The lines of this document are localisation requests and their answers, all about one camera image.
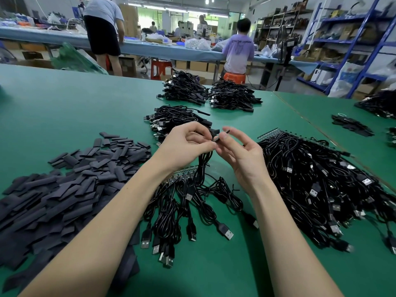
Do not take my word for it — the large pile of black cables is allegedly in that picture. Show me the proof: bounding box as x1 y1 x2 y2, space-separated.
257 130 396 255

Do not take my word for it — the white plastic bag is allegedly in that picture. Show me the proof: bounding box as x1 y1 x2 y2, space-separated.
328 60 368 98

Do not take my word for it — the heap of finished black cables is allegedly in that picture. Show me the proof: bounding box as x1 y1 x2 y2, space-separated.
144 105 221 145

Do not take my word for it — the person's left forearm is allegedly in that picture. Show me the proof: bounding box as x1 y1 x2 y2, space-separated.
19 159 178 297

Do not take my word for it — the black sleeve piece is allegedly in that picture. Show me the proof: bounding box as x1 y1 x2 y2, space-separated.
213 128 231 144

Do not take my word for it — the red plastic stool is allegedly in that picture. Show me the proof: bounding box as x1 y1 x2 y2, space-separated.
150 59 173 80

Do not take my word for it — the person's left hand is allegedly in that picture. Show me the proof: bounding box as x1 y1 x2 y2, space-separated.
150 122 219 175

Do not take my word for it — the green plastic bag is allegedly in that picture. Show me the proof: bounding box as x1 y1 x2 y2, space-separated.
51 43 110 75

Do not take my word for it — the blue metal shelving rack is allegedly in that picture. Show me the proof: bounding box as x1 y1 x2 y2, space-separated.
296 0 396 99

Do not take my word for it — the small bundle of cables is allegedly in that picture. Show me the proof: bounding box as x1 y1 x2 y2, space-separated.
331 113 376 138

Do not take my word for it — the joined bunch of black cables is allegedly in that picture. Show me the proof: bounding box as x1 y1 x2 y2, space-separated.
139 151 261 270

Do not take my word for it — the orange plastic stool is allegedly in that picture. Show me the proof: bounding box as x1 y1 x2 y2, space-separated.
223 72 248 85

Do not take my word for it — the huge heap of black cables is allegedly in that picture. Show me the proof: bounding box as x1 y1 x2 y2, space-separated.
356 90 396 119

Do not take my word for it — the long blue work table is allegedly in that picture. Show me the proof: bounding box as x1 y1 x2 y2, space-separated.
0 26 319 66

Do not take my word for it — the person's right hand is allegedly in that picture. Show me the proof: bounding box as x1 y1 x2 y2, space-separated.
213 127 274 197

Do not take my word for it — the small upright cardboard box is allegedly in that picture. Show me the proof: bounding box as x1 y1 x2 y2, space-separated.
119 55 139 77

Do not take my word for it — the person's right forearm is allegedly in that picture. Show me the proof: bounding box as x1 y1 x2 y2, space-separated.
249 181 344 297

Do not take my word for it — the pile of black sleeve strips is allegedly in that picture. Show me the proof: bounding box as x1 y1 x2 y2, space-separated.
0 132 153 295

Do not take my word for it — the bundle of black cables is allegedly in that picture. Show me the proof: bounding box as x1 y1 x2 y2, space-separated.
208 79 264 113
157 70 210 106

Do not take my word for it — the dark storage shelf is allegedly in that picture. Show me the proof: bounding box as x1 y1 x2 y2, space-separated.
255 0 314 52

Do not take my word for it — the black tripod stand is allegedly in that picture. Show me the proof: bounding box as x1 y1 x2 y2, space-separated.
263 24 302 90

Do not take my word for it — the open cardboard box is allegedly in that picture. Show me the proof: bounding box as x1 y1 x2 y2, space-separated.
15 59 55 69

